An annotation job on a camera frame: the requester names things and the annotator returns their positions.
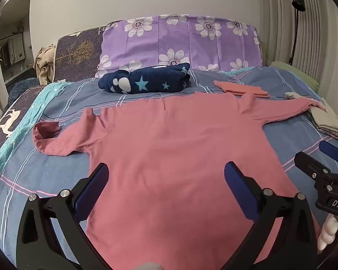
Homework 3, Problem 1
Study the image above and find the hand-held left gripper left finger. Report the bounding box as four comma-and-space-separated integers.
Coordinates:
15, 162, 121, 270

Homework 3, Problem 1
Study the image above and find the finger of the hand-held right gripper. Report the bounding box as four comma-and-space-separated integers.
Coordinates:
294, 151, 337, 181
318, 141, 338, 164

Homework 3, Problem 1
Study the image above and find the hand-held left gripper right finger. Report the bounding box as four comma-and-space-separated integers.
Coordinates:
220, 162, 323, 270

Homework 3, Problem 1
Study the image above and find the pink long-sleeve shirt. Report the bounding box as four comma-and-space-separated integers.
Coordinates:
32, 91, 326, 270

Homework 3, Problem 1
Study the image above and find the person's right hand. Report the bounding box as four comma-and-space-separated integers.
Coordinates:
317, 213, 338, 251

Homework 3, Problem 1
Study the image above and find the beige folded cloth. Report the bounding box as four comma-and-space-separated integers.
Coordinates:
310, 97, 338, 133

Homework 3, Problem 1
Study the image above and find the small white cloth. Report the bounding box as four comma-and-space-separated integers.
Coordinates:
285, 91, 309, 101

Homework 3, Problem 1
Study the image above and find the green pillow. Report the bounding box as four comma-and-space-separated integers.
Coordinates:
270, 60, 319, 89

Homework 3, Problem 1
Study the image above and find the salmon folded cloth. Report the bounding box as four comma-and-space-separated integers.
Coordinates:
213, 80, 270, 98

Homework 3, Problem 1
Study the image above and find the teal blanket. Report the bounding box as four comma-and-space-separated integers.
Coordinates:
0, 81, 74, 194

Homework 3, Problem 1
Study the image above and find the dark deer print mattress cover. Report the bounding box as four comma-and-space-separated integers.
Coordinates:
0, 86, 46, 169

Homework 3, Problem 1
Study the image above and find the navy star print folded garment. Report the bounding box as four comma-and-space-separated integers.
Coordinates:
98, 63, 191, 95

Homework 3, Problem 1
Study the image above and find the white curtain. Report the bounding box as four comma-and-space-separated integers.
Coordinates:
260, 0, 338, 96

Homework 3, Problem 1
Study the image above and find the blue knit blanket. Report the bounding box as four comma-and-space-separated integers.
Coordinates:
8, 77, 40, 104

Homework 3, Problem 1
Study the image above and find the beige hanging garment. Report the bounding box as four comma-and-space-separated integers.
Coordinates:
33, 45, 56, 85

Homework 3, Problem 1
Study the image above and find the dark tree print cushion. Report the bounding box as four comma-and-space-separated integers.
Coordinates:
53, 25, 107, 83

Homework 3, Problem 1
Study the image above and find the black floor lamp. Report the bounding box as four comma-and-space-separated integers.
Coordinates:
287, 0, 306, 66

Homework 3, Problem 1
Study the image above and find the purple floral pillow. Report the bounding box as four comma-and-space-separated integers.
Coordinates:
95, 14, 264, 79

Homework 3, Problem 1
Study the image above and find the arched doorway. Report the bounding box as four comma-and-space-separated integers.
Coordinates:
0, 0, 34, 96

